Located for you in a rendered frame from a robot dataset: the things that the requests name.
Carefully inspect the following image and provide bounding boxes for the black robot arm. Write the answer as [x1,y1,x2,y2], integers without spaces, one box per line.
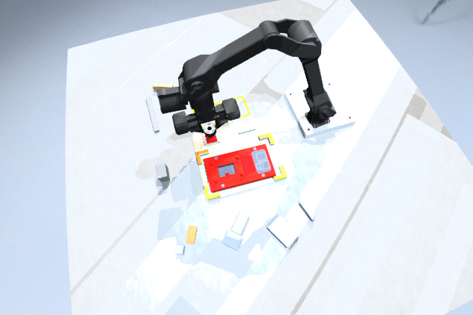
[157,19,337,129]

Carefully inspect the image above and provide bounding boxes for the yellow rectangular block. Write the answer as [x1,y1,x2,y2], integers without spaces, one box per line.
[186,226,198,244]

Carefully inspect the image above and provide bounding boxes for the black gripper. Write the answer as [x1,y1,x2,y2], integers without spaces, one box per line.
[172,97,240,135]

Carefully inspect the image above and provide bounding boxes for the tan wooden block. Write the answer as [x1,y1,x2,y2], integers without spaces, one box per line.
[153,83,174,91]

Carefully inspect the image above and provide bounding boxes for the black wheel with white hub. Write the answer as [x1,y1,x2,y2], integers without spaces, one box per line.
[203,123,216,137]

